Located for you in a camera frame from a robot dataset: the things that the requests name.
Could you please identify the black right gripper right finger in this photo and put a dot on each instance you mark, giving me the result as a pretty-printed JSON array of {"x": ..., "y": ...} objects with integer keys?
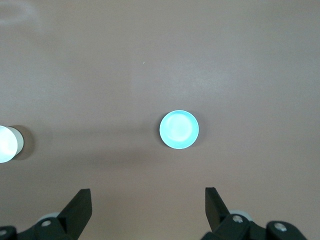
[{"x": 220, "y": 220}]

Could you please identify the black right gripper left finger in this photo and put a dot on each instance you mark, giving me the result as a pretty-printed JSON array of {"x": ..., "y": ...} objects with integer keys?
[{"x": 72, "y": 215}]

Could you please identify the blue bowl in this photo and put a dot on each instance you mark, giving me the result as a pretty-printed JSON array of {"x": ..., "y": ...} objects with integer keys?
[{"x": 179, "y": 129}]

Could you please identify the white bowl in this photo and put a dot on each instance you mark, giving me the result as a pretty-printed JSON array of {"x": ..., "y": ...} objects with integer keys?
[{"x": 7, "y": 143}]

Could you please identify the brown table mat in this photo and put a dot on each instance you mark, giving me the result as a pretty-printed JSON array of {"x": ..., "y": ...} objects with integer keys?
[{"x": 160, "y": 62}]

